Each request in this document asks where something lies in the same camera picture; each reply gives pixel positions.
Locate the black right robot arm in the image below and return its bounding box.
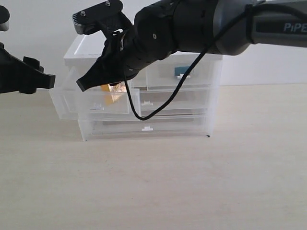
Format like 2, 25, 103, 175
72, 0, 307, 91

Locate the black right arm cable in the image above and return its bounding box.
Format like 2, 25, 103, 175
123, 3, 307, 121

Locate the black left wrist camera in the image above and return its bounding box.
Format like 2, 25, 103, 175
0, 5, 10, 32

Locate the yellow toy cheese wedge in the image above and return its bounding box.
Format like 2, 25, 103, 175
100, 83, 127, 105

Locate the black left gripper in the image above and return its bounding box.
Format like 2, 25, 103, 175
0, 42, 56, 94

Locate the white plastic drawer cabinet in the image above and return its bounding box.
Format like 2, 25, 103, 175
61, 34, 224, 140

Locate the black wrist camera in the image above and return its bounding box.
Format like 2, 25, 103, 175
72, 0, 132, 36
0, 5, 10, 32

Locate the clear bottom wide drawer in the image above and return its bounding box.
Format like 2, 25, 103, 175
78, 114, 213, 141

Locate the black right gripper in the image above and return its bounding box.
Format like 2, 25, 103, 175
76, 26, 154, 92

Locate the white teal medicine bottle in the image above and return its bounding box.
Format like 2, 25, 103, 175
174, 66, 189, 79

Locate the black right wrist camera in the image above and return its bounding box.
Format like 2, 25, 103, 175
72, 0, 132, 36

